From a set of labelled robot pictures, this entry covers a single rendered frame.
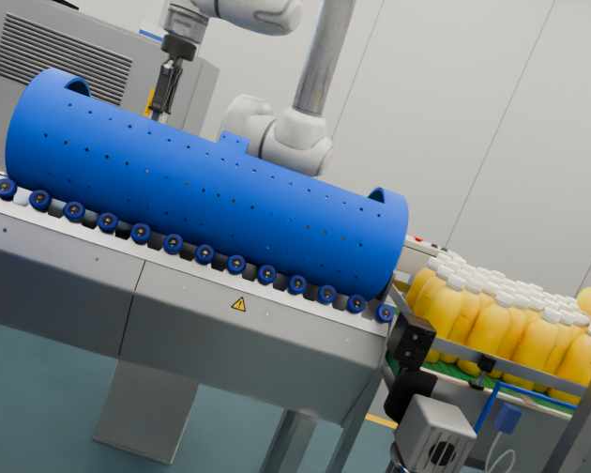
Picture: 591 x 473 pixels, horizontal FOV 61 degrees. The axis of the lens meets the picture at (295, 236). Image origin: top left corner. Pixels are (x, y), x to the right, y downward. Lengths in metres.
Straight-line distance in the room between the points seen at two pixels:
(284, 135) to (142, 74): 1.30
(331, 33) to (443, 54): 2.53
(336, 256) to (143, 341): 0.50
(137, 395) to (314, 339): 0.91
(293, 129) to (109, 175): 0.68
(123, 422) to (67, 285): 0.89
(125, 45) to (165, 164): 1.75
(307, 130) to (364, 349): 0.72
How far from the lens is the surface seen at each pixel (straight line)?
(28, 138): 1.18
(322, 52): 1.61
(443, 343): 1.19
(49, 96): 1.20
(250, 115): 1.69
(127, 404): 1.98
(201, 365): 1.29
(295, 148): 1.62
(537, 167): 4.32
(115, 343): 1.31
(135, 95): 2.78
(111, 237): 1.20
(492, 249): 4.30
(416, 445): 1.12
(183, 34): 1.19
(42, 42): 2.97
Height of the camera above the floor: 1.31
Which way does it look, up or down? 12 degrees down
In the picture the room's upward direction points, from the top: 21 degrees clockwise
